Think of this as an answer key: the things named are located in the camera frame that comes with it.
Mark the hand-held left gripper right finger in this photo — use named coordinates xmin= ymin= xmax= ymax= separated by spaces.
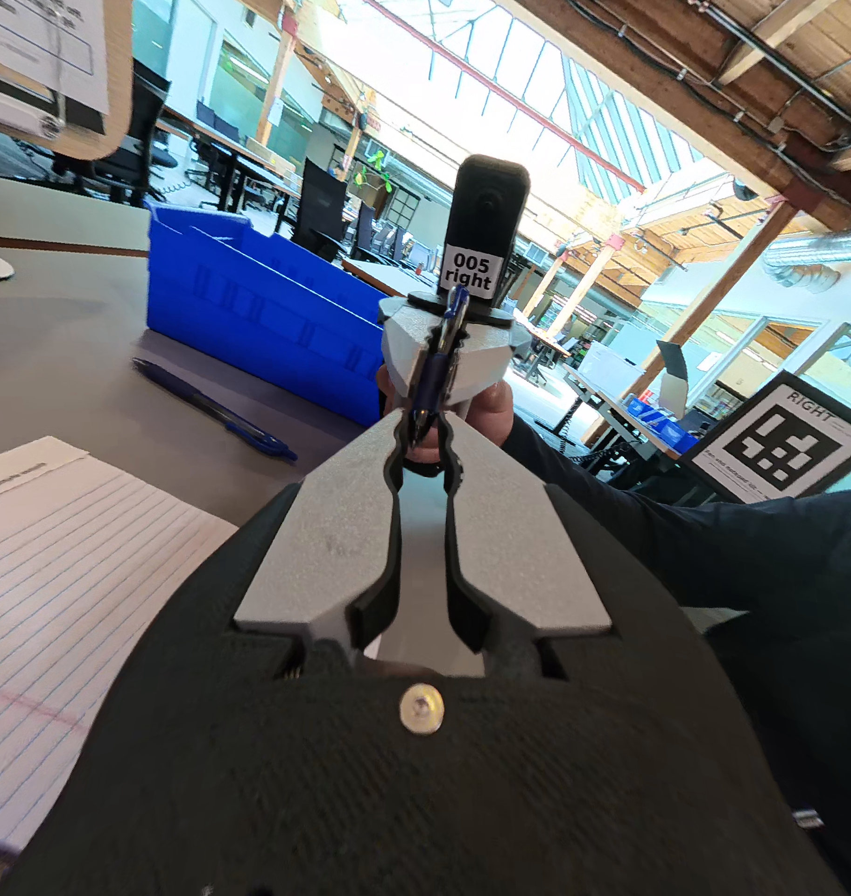
xmin=438 ymin=412 xmax=613 ymax=655

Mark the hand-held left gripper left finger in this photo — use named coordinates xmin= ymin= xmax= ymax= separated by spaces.
xmin=233 ymin=408 xmax=407 ymax=650

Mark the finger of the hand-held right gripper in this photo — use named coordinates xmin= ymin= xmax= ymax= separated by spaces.
xmin=382 ymin=301 xmax=442 ymax=414
xmin=448 ymin=314 xmax=515 ymax=415

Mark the blue retractable pen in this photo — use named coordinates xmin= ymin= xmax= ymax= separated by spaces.
xmin=131 ymin=357 xmax=299 ymax=464
xmin=406 ymin=284 xmax=470 ymax=450

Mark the white lined legal pad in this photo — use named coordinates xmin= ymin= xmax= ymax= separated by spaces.
xmin=0 ymin=437 xmax=239 ymax=861

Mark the person's right forearm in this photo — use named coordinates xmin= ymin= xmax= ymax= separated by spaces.
xmin=501 ymin=416 xmax=851 ymax=620

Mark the wooden office desk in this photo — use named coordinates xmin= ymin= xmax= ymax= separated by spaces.
xmin=341 ymin=255 xmax=440 ymax=298
xmin=155 ymin=105 xmax=307 ymax=211
xmin=562 ymin=364 xmax=682 ymax=459

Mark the person's right hand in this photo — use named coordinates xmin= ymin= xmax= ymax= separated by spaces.
xmin=375 ymin=364 xmax=517 ymax=466

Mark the red steel beam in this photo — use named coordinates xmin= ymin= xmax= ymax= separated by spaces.
xmin=361 ymin=0 xmax=647 ymax=193

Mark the green hanging decoration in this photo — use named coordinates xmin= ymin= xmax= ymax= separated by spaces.
xmin=355 ymin=148 xmax=394 ymax=193

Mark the blue plastic bin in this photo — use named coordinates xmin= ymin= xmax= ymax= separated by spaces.
xmin=145 ymin=202 xmax=393 ymax=429

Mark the black office chair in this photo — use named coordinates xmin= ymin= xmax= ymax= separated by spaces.
xmin=50 ymin=63 xmax=181 ymax=205
xmin=291 ymin=157 xmax=349 ymax=263

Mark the white cardboard box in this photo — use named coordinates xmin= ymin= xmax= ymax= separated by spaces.
xmin=656 ymin=341 xmax=710 ymax=421

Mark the small blue storage bin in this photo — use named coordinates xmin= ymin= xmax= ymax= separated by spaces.
xmin=625 ymin=395 xmax=699 ymax=455

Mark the black framed marker sign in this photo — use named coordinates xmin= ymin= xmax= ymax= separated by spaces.
xmin=679 ymin=370 xmax=851 ymax=506

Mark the person's dark jacket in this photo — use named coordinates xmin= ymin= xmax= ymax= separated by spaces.
xmin=705 ymin=602 xmax=851 ymax=896

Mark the black coiled cable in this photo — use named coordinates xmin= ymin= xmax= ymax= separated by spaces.
xmin=565 ymin=420 xmax=612 ymax=470

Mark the wooden support post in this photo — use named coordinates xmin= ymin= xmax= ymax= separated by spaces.
xmin=581 ymin=199 xmax=801 ymax=445
xmin=254 ymin=10 xmax=300 ymax=149

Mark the silver ventilation duct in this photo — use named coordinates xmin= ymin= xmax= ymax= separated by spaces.
xmin=761 ymin=231 xmax=851 ymax=295

